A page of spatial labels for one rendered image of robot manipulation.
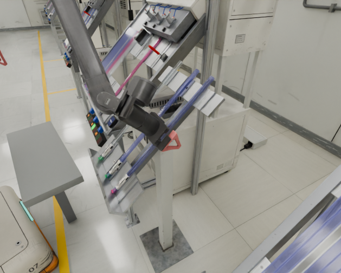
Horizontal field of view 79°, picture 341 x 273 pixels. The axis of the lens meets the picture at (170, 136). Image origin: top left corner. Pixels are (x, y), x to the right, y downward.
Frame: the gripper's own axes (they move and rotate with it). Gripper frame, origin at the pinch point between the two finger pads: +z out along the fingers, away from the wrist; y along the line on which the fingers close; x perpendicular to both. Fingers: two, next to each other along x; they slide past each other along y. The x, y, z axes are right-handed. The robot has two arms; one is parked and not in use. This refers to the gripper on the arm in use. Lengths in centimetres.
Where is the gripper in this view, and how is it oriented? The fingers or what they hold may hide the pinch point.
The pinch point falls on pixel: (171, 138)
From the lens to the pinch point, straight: 67.7
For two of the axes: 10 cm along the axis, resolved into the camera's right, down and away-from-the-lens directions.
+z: 6.1, 3.8, 7.0
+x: -6.2, 7.7, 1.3
